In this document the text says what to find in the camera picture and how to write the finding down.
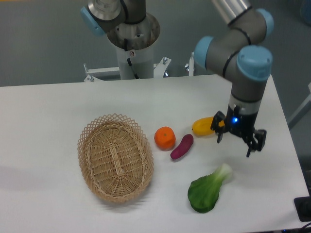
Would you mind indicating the white metal base frame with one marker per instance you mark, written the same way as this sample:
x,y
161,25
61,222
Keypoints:
x,y
114,73

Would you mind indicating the yellow papaya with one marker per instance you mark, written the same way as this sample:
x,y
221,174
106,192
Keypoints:
x,y
202,127

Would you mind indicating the black device at table corner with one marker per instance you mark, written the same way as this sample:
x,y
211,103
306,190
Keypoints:
x,y
303,208

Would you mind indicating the white table leg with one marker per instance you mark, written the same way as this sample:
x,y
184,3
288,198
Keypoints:
x,y
300,111

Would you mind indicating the woven wicker basket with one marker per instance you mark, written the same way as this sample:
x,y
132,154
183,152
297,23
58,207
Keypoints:
x,y
115,158

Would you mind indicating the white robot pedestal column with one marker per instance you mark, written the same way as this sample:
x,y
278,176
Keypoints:
x,y
134,44

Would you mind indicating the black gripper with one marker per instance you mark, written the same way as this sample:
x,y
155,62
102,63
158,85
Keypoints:
x,y
240,125

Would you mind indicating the green bok choy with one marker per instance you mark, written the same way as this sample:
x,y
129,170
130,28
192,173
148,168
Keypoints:
x,y
203,193

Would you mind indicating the orange tangerine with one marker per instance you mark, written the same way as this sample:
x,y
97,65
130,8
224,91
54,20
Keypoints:
x,y
165,138

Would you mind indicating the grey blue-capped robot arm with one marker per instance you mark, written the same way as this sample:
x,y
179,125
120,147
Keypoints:
x,y
237,57

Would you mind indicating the purple sweet potato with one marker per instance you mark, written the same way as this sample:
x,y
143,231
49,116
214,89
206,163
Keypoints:
x,y
184,146

